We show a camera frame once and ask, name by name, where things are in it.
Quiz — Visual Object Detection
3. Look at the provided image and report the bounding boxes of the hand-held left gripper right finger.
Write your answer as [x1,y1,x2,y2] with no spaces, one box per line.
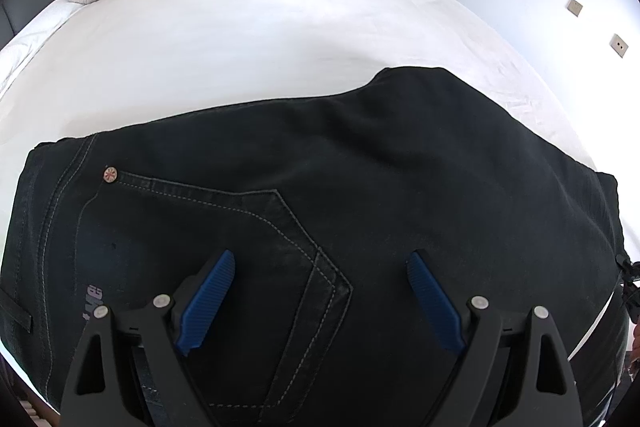
[405,251,586,427]

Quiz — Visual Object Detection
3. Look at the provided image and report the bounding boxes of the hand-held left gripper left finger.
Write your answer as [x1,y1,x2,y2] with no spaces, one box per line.
[59,249,237,427]

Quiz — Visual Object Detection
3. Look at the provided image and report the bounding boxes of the black denim pants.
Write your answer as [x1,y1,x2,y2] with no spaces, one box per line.
[0,66,632,427]

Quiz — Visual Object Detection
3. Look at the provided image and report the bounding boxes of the white bed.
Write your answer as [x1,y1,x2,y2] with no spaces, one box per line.
[0,0,626,375]

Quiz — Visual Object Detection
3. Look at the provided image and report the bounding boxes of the dark headboard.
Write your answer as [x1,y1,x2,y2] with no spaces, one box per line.
[0,0,67,48]

